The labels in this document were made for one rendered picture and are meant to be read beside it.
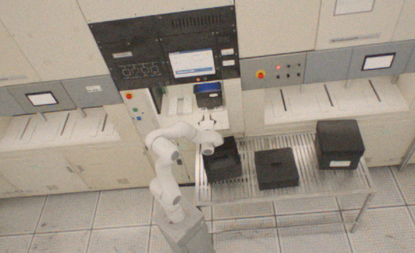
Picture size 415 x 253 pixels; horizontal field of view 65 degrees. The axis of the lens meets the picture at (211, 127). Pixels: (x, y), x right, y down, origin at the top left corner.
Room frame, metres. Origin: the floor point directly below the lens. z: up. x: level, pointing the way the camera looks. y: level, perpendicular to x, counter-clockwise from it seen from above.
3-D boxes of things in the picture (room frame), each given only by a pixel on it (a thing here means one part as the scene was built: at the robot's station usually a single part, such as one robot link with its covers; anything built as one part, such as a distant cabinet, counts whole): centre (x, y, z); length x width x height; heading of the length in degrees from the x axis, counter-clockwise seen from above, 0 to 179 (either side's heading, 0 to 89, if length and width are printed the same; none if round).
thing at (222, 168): (1.46, -0.02, 0.85); 0.28 x 0.28 x 0.17; 1
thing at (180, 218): (1.10, 0.37, 0.85); 0.19 x 0.19 x 0.18
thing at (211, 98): (2.05, -0.03, 1.06); 0.24 x 0.20 x 0.32; 83
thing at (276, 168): (1.31, -0.42, 0.83); 0.29 x 0.29 x 0.13; 85
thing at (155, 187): (1.12, 0.39, 1.07); 0.19 x 0.12 x 0.24; 40
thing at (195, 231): (1.10, 0.37, 0.38); 0.28 x 0.28 x 0.76; 38
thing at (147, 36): (2.19, 0.12, 0.98); 0.95 x 0.88 x 1.95; 173
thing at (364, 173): (1.37, -0.45, 0.38); 1.30 x 0.60 x 0.76; 83
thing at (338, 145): (1.35, -0.90, 0.89); 0.29 x 0.29 x 0.25; 78
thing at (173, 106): (2.08, 0.24, 0.89); 0.22 x 0.21 x 0.04; 173
